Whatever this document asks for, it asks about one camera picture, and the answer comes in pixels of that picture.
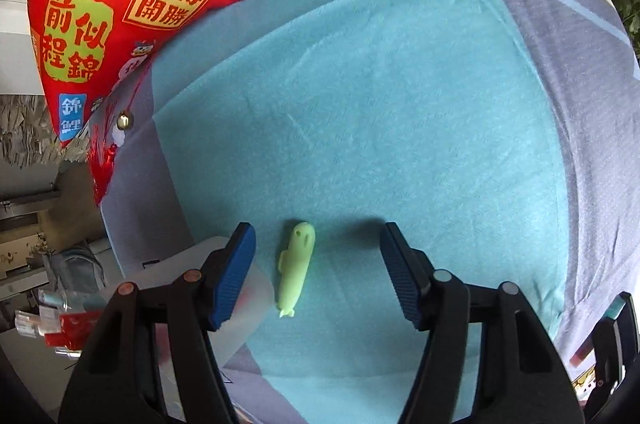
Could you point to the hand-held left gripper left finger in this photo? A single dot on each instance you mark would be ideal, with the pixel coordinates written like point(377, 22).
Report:
point(232, 279)

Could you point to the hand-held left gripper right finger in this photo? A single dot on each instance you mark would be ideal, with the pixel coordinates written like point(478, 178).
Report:
point(402, 279)

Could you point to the translucent plastic cup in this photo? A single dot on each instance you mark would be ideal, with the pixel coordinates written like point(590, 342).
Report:
point(250, 304)

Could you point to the light green fish pen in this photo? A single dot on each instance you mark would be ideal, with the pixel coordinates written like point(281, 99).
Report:
point(296, 269)

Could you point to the grey backpack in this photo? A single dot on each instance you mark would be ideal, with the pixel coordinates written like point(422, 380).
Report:
point(75, 269)

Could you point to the red tassel charm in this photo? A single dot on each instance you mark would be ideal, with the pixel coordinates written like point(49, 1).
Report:
point(102, 158)

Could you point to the tall stack of papers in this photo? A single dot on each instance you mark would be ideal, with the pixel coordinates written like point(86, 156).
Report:
point(25, 128)

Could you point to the red pyramid pillow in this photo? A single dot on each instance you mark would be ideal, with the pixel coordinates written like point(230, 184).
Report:
point(100, 3)

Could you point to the green leafy plant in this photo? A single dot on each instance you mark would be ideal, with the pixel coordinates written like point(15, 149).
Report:
point(630, 3)

